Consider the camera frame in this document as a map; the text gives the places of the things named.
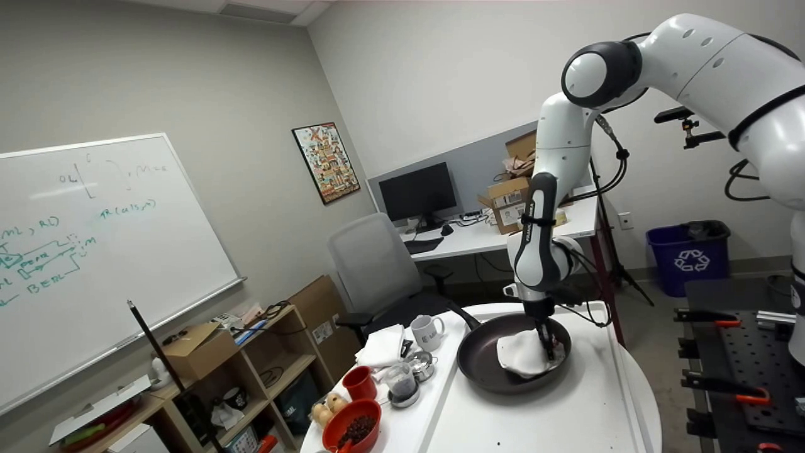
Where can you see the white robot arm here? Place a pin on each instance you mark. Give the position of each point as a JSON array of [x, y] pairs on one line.
[[746, 86]]

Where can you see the round white table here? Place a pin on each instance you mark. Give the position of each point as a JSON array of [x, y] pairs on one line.
[[620, 403]]

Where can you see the black computer monitor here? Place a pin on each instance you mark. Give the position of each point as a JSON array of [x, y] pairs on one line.
[[417, 195]]

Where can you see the black orange clamp lower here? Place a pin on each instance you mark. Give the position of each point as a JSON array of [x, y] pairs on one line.
[[737, 390]]

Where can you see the black perforated robot table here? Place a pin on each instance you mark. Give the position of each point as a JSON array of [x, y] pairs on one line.
[[756, 356]]

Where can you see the wall whiteboard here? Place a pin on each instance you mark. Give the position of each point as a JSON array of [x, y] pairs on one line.
[[95, 243]]

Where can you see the white office desk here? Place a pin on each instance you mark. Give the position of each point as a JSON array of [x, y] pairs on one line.
[[585, 223]]

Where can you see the cardboard boxes on desk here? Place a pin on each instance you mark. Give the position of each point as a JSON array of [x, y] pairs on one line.
[[504, 199]]

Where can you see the wooden shelf unit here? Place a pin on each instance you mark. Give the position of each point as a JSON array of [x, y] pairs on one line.
[[241, 388]]

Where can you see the framed wall poster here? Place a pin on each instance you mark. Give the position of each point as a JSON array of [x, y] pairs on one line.
[[327, 160]]

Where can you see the grey office chair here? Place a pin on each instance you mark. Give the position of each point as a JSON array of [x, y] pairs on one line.
[[380, 281]]

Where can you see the cardboard box on shelf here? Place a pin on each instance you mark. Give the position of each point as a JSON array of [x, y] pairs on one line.
[[200, 351]]

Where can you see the dark brown frying pan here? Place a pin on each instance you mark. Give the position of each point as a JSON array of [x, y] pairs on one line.
[[479, 360]]

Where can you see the red cup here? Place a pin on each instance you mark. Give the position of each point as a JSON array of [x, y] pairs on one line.
[[361, 384]]

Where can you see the white napkin with red stripes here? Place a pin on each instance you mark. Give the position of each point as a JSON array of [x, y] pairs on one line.
[[527, 356]]

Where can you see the white mug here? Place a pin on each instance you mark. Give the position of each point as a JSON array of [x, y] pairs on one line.
[[427, 331]]

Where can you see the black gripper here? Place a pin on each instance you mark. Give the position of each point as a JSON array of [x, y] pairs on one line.
[[538, 312]]

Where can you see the black orange clamp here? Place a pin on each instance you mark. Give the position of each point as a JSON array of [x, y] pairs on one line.
[[718, 321], [737, 390]]

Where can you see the red bowl with beans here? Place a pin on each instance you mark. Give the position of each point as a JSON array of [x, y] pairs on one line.
[[355, 429]]

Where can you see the black camera on stand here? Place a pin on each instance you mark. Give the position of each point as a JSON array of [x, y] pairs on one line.
[[687, 124]]

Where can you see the white folded cloth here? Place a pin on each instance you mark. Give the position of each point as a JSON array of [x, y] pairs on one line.
[[380, 349]]

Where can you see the blue recycling bin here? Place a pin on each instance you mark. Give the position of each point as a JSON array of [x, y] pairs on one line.
[[684, 252]]

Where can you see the white square tray board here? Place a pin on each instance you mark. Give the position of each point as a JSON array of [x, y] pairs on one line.
[[544, 403]]

